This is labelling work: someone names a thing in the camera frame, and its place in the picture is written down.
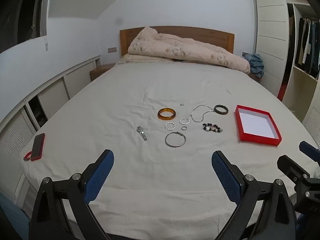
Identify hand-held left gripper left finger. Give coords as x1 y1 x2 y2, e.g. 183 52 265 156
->
29 149 115 240

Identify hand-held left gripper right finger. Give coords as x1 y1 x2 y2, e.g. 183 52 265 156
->
211 150 298 240

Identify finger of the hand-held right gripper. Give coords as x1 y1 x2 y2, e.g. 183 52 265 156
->
277 155 311 184
299 141 320 167

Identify red shallow box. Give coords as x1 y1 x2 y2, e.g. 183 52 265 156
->
234 105 282 146

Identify silver chain necklace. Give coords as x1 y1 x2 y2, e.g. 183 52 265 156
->
190 104 215 123

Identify amber bangle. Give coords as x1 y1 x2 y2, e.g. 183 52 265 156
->
157 108 177 121

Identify silver wristwatch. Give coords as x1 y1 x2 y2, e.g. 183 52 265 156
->
136 126 148 141

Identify dark brown bangle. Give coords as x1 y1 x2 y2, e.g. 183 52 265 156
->
214 104 229 115

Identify open wardrobe shelving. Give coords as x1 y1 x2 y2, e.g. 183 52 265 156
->
282 2 320 130

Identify red smartphone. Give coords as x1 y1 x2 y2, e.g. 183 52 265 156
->
30 133 46 161

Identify large silver bangle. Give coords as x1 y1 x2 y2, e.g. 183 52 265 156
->
165 131 186 148

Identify wooden nightstand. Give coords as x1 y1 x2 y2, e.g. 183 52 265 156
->
89 63 116 82
247 72 262 83

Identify low white slatted cabinets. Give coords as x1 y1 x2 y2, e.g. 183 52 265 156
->
0 55 102 205

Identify blue cloth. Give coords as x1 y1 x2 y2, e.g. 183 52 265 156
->
0 192 30 240

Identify blue crumpled clothes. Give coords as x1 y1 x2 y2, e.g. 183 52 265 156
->
244 53 265 78

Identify hanging dark clothes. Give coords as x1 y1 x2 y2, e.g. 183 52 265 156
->
295 17 320 80

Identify white panelled wardrobe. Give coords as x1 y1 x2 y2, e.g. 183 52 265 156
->
251 0 292 102

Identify beige pillow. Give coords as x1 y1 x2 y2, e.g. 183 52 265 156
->
117 54 175 64

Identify floral beige duvet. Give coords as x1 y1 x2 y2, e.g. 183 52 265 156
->
127 27 251 74

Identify wooden headboard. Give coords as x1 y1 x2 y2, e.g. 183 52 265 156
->
119 26 235 57

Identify dark window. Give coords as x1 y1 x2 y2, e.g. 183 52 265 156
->
0 0 48 53

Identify dark beaded bracelet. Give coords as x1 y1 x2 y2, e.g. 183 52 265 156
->
201 122 223 133

